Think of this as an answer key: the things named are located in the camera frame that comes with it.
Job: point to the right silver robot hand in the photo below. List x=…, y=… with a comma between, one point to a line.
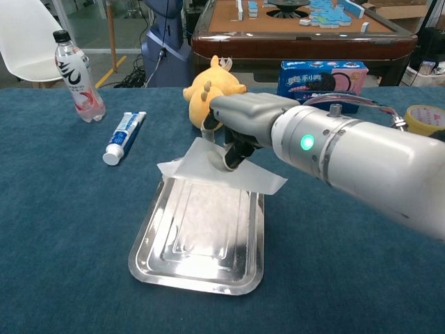
x=250, y=115

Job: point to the translucent white paper sheet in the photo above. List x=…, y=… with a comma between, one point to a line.
x=194, y=167

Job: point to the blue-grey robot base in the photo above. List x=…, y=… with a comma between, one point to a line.
x=167, y=59

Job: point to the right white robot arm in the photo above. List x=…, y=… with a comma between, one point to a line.
x=365, y=163

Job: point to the silver metal tray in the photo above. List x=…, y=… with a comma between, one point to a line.
x=201, y=240

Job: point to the yellow plush duck toy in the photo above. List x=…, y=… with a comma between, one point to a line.
x=208, y=81

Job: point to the blue pink cookie box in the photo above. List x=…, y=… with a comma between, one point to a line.
x=306, y=78

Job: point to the brown mahjong table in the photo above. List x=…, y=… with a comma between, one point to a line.
x=278, y=47

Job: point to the blue mahjong tile row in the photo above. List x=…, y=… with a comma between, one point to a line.
x=252, y=8
x=353, y=8

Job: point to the white mahjong tile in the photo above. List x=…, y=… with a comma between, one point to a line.
x=305, y=22
x=365, y=27

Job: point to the black mahjong table centre dish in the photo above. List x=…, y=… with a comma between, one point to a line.
x=286, y=7

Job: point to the blue mahjong tile pile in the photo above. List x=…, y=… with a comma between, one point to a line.
x=328, y=15

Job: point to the blue white toothpaste tube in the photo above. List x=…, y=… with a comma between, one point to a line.
x=121, y=137

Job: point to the brown wooden pole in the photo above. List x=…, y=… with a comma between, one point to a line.
x=112, y=35

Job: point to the yellow tape roll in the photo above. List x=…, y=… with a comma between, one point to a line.
x=426, y=118

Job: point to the clear drink bottle black cap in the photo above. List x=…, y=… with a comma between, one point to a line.
x=78, y=80

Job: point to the white storage box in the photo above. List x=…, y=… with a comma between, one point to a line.
x=426, y=73

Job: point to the brown cardboard box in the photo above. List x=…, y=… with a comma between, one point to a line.
x=400, y=12

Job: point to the blue table cloth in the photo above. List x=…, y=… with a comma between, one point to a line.
x=69, y=226

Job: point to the white chair wooden legs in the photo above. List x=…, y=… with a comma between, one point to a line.
x=24, y=41

